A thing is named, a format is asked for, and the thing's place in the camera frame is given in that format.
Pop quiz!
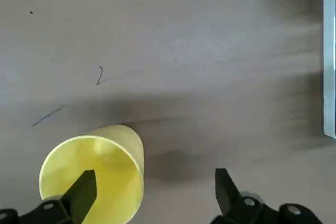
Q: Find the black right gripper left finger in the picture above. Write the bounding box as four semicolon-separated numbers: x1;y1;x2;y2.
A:
0;169;97;224

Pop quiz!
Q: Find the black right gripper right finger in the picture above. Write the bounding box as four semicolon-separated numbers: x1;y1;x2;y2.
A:
212;168;324;224

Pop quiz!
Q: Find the yellow plastic cup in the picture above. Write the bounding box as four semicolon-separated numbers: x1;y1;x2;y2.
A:
38;124;145;224

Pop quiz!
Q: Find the white wire cup rack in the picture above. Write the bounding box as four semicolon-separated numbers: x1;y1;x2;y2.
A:
322;0;336;139

